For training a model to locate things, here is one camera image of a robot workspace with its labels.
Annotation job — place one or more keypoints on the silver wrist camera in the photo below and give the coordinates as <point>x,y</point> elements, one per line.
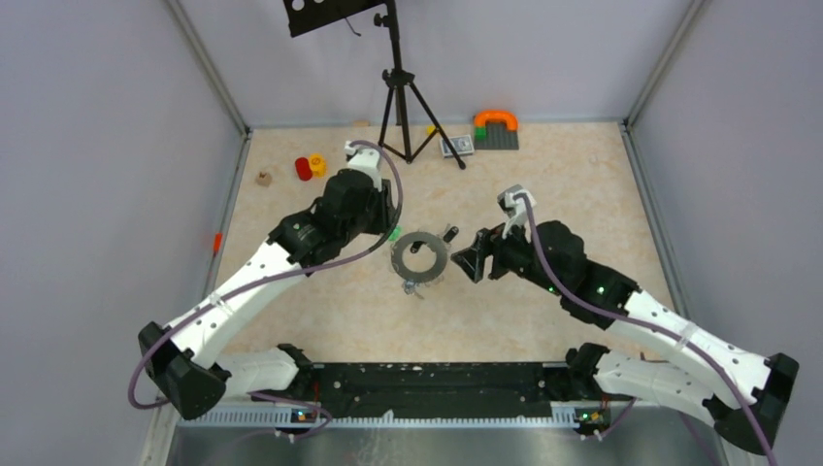
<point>364,159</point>
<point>512,202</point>

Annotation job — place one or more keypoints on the small wooden block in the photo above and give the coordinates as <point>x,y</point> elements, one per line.
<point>264,178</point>

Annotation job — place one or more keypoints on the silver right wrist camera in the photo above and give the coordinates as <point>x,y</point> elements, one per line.
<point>512,202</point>

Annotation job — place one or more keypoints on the blue playing card box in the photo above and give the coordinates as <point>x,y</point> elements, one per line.
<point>463,145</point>

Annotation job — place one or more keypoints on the black perforated mount plate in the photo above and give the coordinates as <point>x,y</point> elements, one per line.
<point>308,15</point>

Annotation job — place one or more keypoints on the grey lego baseplate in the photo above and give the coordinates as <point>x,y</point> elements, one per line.
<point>498,138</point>

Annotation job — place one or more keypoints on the black plastic key tag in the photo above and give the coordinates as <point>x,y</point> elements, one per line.
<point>450,234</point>

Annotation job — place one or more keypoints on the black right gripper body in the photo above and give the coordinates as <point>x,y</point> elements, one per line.
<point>511,253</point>

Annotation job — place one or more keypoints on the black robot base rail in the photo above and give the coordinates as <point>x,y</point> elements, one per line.
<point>460,391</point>

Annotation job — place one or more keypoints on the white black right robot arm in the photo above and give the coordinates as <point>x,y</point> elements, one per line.
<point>742,395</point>

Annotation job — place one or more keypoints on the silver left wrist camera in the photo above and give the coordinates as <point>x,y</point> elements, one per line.
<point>364,159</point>

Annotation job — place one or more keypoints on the orange plastic arch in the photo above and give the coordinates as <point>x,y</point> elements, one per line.
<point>509,119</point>

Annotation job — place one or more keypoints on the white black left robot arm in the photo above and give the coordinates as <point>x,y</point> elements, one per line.
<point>182,362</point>

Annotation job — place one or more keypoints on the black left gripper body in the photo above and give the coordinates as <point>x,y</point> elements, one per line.
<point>377,215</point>

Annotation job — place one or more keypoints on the black tripod stand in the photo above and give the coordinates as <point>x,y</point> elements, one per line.
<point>398,80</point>

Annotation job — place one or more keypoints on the red plastic cylinder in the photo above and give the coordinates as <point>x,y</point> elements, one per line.
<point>303,169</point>

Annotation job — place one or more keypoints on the yellow plastic cylinder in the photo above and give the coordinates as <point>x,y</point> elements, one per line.
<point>318,165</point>

